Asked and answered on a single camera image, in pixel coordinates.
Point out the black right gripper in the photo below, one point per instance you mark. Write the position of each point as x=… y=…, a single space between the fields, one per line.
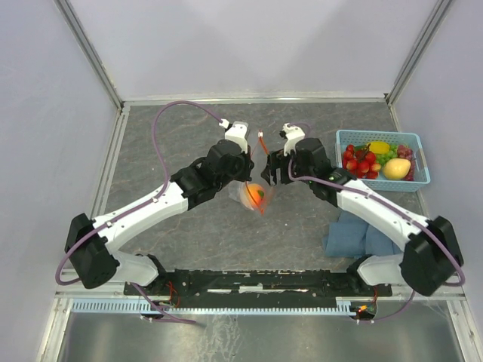
x=276 y=160

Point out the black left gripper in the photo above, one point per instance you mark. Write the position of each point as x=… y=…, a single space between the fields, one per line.
x=248 y=166

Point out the orange peach fruit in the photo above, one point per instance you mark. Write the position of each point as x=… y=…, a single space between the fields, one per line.
x=252 y=195

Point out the clear zip bag orange zipper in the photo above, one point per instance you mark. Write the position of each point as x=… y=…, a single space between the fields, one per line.
x=259 y=155

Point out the yellow mango fruit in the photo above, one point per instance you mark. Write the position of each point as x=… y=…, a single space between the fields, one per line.
x=396 y=169

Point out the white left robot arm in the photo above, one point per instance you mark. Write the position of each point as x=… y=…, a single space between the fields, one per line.
x=93 y=245

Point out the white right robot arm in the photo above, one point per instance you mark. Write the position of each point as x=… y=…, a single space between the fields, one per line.
x=430 y=254

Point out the red cherry bunch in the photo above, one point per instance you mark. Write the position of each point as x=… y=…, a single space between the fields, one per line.
x=361 y=161

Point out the yellow lemon fruit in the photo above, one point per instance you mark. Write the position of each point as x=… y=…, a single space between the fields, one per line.
x=379 y=147

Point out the green grape bunch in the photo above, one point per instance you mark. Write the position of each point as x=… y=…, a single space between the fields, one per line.
x=382 y=159

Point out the blue cloth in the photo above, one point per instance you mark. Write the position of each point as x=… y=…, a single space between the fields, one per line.
x=352 y=237

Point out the purple grape bunch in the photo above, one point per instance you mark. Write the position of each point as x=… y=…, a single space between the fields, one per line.
x=407 y=153

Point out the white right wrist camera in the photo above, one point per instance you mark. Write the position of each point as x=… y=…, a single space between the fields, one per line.
x=292 y=135

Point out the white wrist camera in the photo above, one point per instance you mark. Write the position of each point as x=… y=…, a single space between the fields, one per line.
x=236 y=132
x=292 y=135

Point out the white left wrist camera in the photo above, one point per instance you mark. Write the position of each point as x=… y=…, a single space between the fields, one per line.
x=236 y=132

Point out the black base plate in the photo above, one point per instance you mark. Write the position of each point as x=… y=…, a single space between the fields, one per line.
x=260 y=289

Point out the aluminium frame rail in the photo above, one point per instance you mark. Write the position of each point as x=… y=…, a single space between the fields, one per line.
x=402 y=292

